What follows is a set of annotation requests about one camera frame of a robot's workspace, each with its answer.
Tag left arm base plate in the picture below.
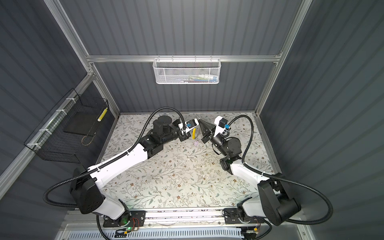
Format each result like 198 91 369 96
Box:
103 211 147 229

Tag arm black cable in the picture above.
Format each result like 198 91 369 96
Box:
42 107 187 208
227 114 334 226

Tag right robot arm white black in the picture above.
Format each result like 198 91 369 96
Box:
198 116 301 226

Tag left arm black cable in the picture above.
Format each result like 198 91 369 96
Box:
42 107 187 208

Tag aluminium mounting rail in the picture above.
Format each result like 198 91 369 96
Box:
62 206 307 229

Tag white slotted cable duct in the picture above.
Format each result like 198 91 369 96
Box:
67 228 245 240

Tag black pad in basket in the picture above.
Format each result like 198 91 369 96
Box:
64 112 101 137

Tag yellow marker in basket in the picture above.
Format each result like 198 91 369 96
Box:
97 107 108 122

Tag aluminium frame crossbar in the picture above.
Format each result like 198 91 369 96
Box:
86 55 281 63

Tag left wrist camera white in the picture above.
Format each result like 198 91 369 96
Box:
178 119 199 135

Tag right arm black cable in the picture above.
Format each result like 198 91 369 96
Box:
227 114 334 226

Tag white wire mesh basket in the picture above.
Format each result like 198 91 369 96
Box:
153 61 222 85

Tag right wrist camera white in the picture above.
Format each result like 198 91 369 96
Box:
214 116 231 137

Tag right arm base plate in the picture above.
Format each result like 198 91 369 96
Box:
222 208 249 225

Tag items inside white basket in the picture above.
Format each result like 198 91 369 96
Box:
180 74 219 84

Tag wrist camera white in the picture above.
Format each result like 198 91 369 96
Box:
178 119 199 135
214 116 231 137

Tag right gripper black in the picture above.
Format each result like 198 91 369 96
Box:
200 121 228 159

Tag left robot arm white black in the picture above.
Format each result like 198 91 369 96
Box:
70 116 199 223

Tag black wire basket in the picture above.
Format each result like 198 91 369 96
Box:
24 91 109 166

